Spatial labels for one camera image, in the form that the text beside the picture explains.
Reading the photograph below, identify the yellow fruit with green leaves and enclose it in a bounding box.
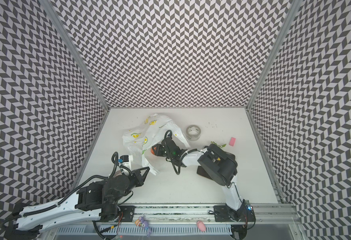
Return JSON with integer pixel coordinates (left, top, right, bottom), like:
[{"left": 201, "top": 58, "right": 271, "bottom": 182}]
[{"left": 211, "top": 141, "right": 226, "bottom": 149}]

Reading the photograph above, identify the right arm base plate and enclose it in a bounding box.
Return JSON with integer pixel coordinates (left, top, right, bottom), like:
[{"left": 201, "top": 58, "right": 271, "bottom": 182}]
[{"left": 213, "top": 205, "right": 256, "bottom": 223}]

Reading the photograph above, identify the pink eraser block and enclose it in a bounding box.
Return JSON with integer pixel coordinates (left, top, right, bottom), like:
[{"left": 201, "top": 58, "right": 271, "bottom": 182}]
[{"left": 229, "top": 137, "right": 236, "bottom": 147}]

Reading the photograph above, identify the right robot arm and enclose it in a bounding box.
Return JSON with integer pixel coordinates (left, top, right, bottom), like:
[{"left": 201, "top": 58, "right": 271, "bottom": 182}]
[{"left": 151, "top": 130, "right": 256, "bottom": 228}]

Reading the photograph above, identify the black square tray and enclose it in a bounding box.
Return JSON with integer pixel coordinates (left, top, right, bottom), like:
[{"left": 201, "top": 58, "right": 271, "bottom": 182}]
[{"left": 196, "top": 151, "right": 237, "bottom": 181}]

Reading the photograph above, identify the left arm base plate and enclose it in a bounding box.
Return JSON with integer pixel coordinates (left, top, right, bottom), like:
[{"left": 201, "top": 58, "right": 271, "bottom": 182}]
[{"left": 117, "top": 205, "right": 136, "bottom": 223}]

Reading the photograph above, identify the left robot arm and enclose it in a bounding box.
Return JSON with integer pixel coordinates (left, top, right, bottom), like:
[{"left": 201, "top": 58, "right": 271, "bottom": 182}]
[{"left": 0, "top": 153, "right": 150, "bottom": 240}]

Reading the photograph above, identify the pink toy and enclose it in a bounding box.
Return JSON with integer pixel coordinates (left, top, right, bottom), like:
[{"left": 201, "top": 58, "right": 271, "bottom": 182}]
[{"left": 196, "top": 221, "right": 206, "bottom": 232}]

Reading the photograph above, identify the white plastic bag fruit print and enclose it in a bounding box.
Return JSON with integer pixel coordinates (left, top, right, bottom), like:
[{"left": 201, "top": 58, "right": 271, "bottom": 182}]
[{"left": 122, "top": 114, "right": 190, "bottom": 176}]

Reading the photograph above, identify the purple octopus toy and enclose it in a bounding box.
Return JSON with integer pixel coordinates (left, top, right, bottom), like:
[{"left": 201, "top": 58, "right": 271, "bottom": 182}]
[{"left": 135, "top": 216, "right": 151, "bottom": 237}]

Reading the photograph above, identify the grey tape roll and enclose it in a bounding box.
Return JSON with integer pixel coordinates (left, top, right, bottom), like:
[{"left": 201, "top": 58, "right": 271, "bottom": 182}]
[{"left": 185, "top": 125, "right": 201, "bottom": 141}]

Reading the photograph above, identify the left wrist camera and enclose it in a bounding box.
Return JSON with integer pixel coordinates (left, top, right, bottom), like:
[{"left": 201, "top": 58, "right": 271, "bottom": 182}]
[{"left": 118, "top": 155, "right": 132, "bottom": 175}]

